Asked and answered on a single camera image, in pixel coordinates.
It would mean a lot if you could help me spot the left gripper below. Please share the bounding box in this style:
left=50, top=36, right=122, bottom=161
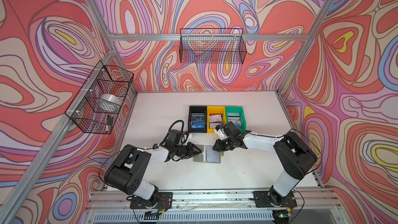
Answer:
left=172, top=142, right=202, bottom=160

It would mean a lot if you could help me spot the grey card holder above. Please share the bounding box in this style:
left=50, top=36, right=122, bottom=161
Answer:
left=193, top=145, right=223, bottom=163

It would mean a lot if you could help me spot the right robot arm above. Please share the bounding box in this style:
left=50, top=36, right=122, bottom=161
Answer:
left=213, top=128, right=318, bottom=207

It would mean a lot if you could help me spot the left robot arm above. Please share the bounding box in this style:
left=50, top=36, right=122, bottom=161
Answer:
left=103, top=129, right=203, bottom=208

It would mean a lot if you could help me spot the red VIP card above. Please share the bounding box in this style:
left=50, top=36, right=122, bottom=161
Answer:
left=209, top=122, right=223, bottom=129

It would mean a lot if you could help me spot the blue card in black bin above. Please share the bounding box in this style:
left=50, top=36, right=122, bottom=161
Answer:
left=190, top=122, right=206, bottom=129

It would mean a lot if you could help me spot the white VIP card in bin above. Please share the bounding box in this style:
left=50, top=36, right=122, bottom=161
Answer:
left=209, top=114, right=223, bottom=122

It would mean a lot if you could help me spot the yellow storage bin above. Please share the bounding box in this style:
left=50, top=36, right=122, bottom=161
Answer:
left=207, top=106, right=227, bottom=133

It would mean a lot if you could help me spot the green storage bin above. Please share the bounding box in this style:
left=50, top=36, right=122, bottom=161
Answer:
left=225, top=106, right=247, bottom=132

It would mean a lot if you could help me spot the black storage bin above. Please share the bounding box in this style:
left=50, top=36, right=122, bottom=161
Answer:
left=188, top=105, right=207, bottom=133

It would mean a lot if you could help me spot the white tape roll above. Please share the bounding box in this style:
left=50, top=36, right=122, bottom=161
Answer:
left=97, top=94, right=122, bottom=114

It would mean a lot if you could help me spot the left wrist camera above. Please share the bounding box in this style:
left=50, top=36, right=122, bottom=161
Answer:
left=180, top=131, right=192, bottom=145

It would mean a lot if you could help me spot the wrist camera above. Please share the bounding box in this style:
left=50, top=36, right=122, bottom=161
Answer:
left=214, top=121, right=241, bottom=140
left=180, top=131, right=192, bottom=145

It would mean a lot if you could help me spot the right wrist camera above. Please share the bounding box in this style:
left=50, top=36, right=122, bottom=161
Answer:
left=214, top=121, right=241, bottom=140

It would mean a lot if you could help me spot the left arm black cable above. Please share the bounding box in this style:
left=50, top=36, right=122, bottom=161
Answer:
left=167, top=119, right=184, bottom=133

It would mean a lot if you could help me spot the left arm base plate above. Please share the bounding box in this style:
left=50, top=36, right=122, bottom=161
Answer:
left=127, top=191, right=173, bottom=211

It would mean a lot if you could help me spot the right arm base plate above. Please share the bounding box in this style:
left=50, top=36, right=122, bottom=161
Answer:
left=252, top=191, right=297, bottom=208

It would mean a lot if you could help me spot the black wire basket back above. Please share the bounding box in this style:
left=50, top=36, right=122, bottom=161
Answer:
left=179, top=27, right=247, bottom=64

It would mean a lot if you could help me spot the black wire basket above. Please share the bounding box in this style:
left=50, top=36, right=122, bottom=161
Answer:
left=179, top=27, right=247, bottom=64
left=65, top=61, right=134, bottom=135

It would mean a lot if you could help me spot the black wire basket left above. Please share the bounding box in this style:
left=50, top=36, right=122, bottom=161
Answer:
left=65, top=61, right=134, bottom=135

